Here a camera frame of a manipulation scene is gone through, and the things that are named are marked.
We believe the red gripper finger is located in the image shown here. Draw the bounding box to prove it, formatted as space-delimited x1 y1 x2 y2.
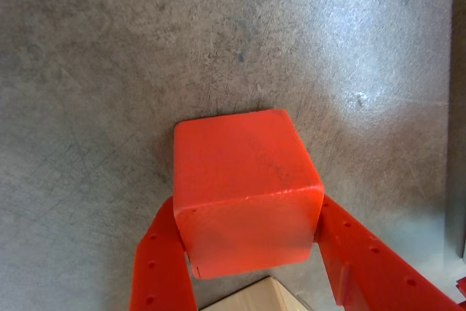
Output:
128 195 200 311
314 194 464 311

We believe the wooden shape sorter box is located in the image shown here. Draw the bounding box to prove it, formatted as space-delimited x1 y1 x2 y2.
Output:
199 275 311 311

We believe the aluminium profile rail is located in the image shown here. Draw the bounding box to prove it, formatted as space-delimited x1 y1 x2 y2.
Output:
444 0 466 259

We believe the red wooden cube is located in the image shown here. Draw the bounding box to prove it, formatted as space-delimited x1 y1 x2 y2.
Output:
172 108 325 280

